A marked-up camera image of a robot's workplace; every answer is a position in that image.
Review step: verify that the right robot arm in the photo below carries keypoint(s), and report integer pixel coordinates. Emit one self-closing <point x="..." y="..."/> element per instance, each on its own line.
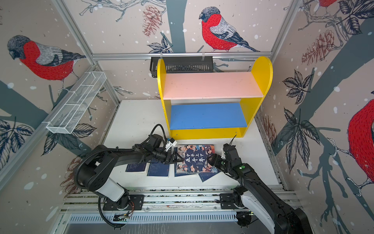
<point x="276" y="215"/>

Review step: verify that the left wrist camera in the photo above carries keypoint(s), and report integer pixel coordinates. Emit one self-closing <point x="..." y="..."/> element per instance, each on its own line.
<point x="170" y="143"/>

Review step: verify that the yellow pink blue bookshelf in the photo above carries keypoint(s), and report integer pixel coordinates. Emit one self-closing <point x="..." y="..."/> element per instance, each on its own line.
<point x="213" y="105"/>

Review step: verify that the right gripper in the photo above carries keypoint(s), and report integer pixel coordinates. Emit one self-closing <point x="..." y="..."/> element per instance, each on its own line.
<point x="215" y="159"/>

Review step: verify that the blue book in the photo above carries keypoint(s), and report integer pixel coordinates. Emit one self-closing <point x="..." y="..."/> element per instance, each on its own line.
<point x="175" y="167"/>
<point x="207" y="173"/>
<point x="136" y="167"/>
<point x="157" y="168"/>

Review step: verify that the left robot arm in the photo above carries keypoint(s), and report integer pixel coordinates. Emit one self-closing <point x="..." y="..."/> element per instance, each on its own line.
<point x="93" y="173"/>

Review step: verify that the white wire mesh basket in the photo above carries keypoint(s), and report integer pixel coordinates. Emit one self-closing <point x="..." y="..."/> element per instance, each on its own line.
<point x="70" y="114"/>

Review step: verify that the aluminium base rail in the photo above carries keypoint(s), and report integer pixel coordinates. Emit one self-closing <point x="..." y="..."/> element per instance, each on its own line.
<point x="154" y="206"/>

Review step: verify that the black slotted wall basket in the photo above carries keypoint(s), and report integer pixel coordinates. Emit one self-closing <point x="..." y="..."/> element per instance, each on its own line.
<point x="188" y="64"/>

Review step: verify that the large illustrated box book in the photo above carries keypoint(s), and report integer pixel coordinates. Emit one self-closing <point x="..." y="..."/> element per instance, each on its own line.
<point x="195" y="158"/>

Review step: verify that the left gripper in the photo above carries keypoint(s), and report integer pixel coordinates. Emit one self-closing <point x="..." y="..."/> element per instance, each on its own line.
<point x="177" y="160"/>

